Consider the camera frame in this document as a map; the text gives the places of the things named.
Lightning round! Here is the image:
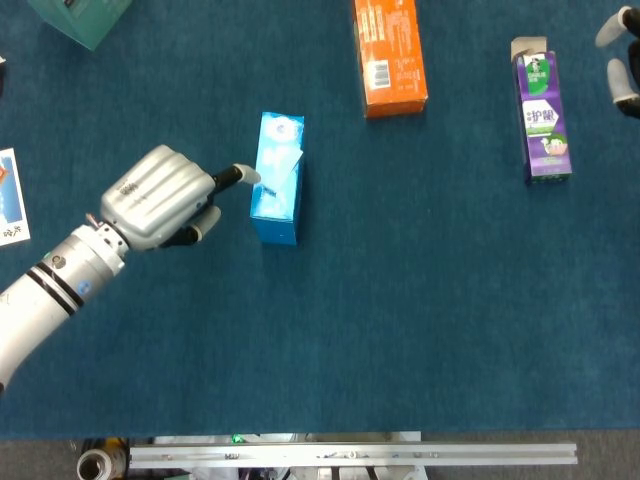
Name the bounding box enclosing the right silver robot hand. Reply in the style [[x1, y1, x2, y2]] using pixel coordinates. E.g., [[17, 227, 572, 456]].
[[594, 5, 640, 120]]

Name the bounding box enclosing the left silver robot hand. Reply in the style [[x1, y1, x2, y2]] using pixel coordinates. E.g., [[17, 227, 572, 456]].
[[99, 144, 262, 251]]

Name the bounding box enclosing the blue cookie box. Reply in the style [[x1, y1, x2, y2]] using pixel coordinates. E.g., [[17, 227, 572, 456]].
[[249, 111, 305, 247]]

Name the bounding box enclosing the purple milk carton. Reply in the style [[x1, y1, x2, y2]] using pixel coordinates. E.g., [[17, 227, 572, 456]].
[[510, 35, 574, 186]]

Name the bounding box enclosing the white and blue card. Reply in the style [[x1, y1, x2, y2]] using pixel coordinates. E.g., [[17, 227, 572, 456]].
[[0, 147, 31, 248]]

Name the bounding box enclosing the green Philips box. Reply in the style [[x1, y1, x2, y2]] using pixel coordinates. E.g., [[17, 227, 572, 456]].
[[27, 0, 134, 52]]

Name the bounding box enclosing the orange cardboard box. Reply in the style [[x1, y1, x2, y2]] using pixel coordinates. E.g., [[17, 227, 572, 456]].
[[352, 0, 430, 119]]

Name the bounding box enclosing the teal table cloth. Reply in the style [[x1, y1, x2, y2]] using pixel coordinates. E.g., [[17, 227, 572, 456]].
[[0, 0, 640, 441]]

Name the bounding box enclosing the aluminium profile rail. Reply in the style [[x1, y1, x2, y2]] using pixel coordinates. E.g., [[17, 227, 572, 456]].
[[128, 442, 579, 470]]

